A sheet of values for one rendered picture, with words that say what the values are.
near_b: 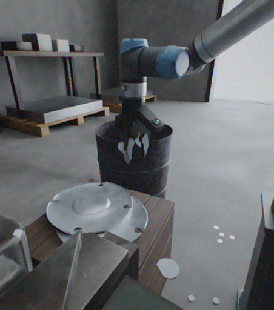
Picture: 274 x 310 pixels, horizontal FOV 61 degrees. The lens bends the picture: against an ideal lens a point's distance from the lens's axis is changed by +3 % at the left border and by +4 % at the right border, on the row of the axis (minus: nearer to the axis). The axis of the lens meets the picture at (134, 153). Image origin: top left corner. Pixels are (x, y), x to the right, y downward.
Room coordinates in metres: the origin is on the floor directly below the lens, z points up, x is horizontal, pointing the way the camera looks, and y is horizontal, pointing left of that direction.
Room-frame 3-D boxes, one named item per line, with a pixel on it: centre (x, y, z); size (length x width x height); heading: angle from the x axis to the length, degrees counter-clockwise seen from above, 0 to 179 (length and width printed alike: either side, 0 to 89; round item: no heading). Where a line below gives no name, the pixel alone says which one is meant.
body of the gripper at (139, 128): (0.71, 0.01, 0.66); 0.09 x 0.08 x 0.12; 40
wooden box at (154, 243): (0.60, 0.11, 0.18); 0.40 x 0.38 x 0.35; 154
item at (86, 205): (0.66, 0.15, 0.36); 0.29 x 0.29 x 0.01
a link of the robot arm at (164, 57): (0.65, -0.08, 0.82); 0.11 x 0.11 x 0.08; 49
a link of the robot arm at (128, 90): (0.70, 0.01, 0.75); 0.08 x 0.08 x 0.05
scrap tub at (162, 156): (1.17, 0.00, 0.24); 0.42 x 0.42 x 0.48
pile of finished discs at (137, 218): (0.60, 0.10, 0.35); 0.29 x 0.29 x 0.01
